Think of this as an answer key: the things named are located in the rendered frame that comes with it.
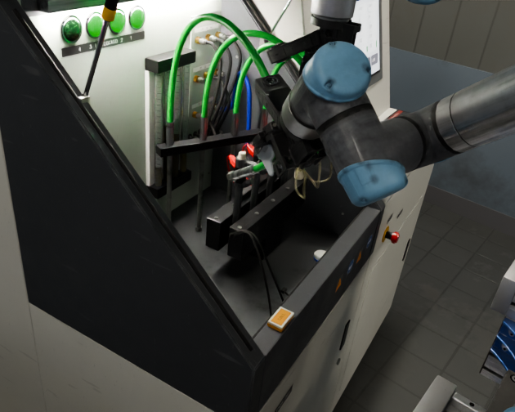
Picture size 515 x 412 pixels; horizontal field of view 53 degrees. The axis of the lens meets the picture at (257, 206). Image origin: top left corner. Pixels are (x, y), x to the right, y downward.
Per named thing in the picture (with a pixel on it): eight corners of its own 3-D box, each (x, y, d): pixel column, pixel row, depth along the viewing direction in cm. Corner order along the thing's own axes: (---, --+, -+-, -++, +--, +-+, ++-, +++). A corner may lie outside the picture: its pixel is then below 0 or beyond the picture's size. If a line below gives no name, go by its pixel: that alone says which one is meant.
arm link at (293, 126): (279, 87, 70) (332, 72, 73) (272, 101, 75) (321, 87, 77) (301, 136, 69) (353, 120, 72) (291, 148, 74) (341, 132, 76)
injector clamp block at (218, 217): (238, 284, 124) (243, 231, 116) (203, 268, 128) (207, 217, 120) (300, 224, 150) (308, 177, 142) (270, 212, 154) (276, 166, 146)
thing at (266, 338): (257, 415, 98) (266, 356, 90) (237, 405, 100) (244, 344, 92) (368, 258, 146) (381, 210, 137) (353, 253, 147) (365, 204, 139)
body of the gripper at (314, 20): (337, 96, 92) (350, 25, 85) (293, 84, 95) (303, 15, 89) (352, 87, 97) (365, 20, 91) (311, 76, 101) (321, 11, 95)
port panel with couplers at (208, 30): (196, 136, 142) (202, 19, 126) (186, 133, 143) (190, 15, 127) (223, 123, 152) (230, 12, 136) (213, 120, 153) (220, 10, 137)
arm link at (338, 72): (332, 109, 59) (301, 44, 60) (304, 143, 69) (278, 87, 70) (389, 89, 61) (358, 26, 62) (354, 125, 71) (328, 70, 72)
